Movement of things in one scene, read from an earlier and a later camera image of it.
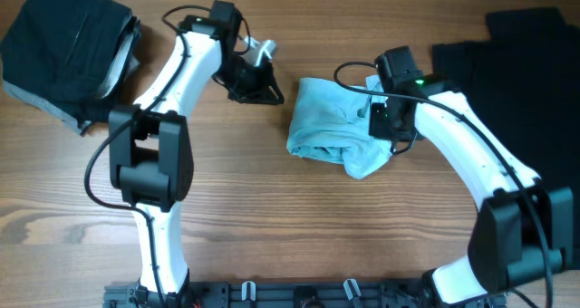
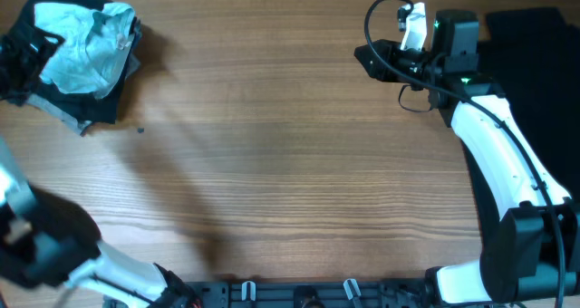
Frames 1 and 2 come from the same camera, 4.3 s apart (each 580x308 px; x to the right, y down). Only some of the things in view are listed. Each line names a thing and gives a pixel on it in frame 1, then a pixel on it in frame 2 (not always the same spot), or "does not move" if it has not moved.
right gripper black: x=377 y=129 -> x=388 y=52
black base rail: x=290 y=294 does not move
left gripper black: x=260 y=91 -> x=32 y=62
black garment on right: x=521 y=89 does not move
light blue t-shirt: x=330 y=122 -> x=94 y=55
